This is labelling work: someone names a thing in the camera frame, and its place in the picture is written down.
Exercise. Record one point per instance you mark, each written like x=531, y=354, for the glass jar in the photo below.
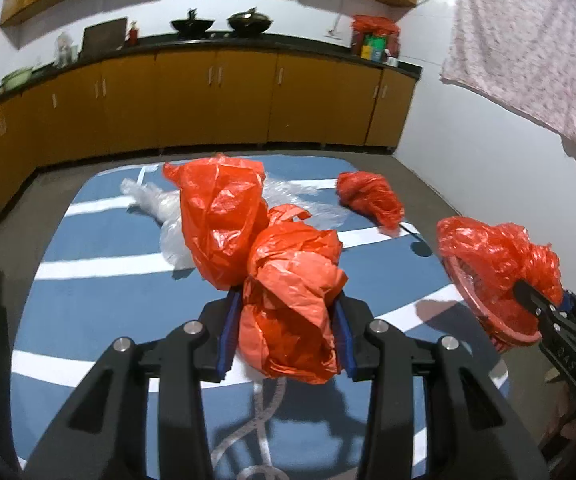
x=65, y=50

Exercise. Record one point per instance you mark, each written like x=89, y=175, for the black countertop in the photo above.
x=268, y=40

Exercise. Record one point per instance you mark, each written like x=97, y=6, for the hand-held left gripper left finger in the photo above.
x=230, y=340

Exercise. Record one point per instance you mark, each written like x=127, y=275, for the white cup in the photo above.
x=391, y=61

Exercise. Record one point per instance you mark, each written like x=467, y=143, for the dark cutting board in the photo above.
x=104, y=37

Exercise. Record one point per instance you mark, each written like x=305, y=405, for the large orange plastic bag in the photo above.
x=290, y=305

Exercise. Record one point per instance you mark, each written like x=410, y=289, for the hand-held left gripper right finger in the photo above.
x=346, y=345

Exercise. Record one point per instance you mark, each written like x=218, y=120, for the clear bubble wrap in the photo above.
x=153, y=200

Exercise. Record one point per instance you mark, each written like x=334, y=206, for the pink floral hanging cloth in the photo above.
x=517, y=35

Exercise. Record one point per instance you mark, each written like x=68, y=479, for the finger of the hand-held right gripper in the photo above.
x=567, y=305
x=530, y=297

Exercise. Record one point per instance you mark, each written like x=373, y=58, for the red plastic bag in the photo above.
x=373, y=24

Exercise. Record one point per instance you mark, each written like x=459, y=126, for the red bottle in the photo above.
x=133, y=34

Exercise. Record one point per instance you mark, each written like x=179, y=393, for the orange basket liner bag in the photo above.
x=487, y=255

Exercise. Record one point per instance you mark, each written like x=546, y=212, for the wooden lower cabinets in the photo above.
x=193, y=105

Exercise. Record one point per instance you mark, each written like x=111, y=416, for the black wok with lid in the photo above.
x=250, y=21

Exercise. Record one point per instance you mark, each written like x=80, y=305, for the red plastic basket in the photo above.
x=497, y=330

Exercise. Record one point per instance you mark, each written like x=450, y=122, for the wall socket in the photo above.
x=334, y=34

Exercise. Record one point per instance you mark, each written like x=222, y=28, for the green basin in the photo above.
x=16, y=79

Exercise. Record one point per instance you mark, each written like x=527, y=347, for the crumpled orange plastic bag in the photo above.
x=370, y=199

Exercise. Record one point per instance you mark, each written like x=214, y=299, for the red bag-covered containers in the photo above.
x=375, y=47

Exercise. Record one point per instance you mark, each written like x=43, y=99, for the blue white striped blanket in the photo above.
x=118, y=310

